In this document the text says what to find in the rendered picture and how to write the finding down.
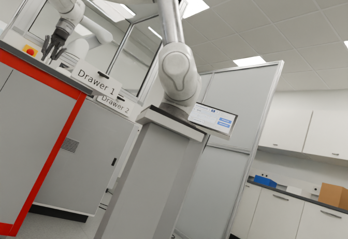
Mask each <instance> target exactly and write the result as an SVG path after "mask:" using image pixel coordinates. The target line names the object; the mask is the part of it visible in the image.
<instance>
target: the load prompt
mask: <svg viewBox="0 0 348 239"><path fill-rule="evenodd" d="M194 107H197V108H200V109H203V110H206V111H209V112H212V113H215V114H218V115H219V114H220V111H218V110H214V109H211V108H208V107H205V106H202V105H198V104H195V106H194Z"/></svg>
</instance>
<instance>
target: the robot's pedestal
mask: <svg viewBox="0 0 348 239"><path fill-rule="evenodd" d="M135 122H137V123H139V124H141V125H142V128H141V130H140V133H139V135H138V137H137V140H136V142H135V144H134V147H133V149H132V151H131V153H130V156H129V158H128V160H127V163H126V165H125V168H124V170H123V172H122V175H121V177H120V179H119V181H118V184H117V186H116V188H115V190H114V193H113V195H112V197H111V200H110V202H109V204H108V207H107V209H106V211H105V213H104V216H103V218H102V220H101V222H100V225H99V227H98V229H97V232H96V234H95V236H94V239H152V237H153V235H154V232H155V230H156V227H157V224H158V222H159V220H160V217H161V214H162V212H163V209H164V206H165V204H166V201H167V199H168V196H169V193H170V191H171V188H172V185H173V182H174V180H175V177H176V175H177V172H178V170H179V167H180V164H181V162H182V159H183V157H184V154H185V151H186V149H187V146H188V144H189V143H201V142H202V139H203V137H204V134H203V133H200V132H198V131H196V130H194V129H192V128H190V127H187V126H185V125H183V124H181V123H179V122H177V121H174V120H172V119H170V118H168V117H166V116H164V115H161V114H159V113H157V112H155V111H153V110H151V109H149V108H148V109H146V110H145V111H143V112H142V113H140V114H139V115H138V116H137V118H136V120H135Z"/></svg>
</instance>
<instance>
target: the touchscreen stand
mask: <svg viewBox="0 0 348 239"><path fill-rule="evenodd" d="M208 136H209V134H207V135H204V137H203V139H202V142H201V143H189V144H188V146H187V149H186V151H185V154H184V157H183V159H182V162H181V164H180V167H179V170H178V172H177V175H176V177H175V180H174V182H173V185H172V188H171V191H170V193H169V196H168V199H167V201H166V204H165V206H164V209H163V212H162V214H161V217H160V219H159V222H158V224H157V227H156V230H155V232H154V235H153V237H152V239H171V237H172V234H173V231H174V229H175V226H176V224H177V221H178V218H179V215H180V213H181V209H182V207H183V204H184V201H185V198H186V196H187V193H188V191H189V188H190V185H191V182H192V180H193V177H194V174H195V171H196V169H197V166H198V163H199V160H200V157H201V155H202V152H203V149H204V147H205V144H206V141H207V139H208Z"/></svg>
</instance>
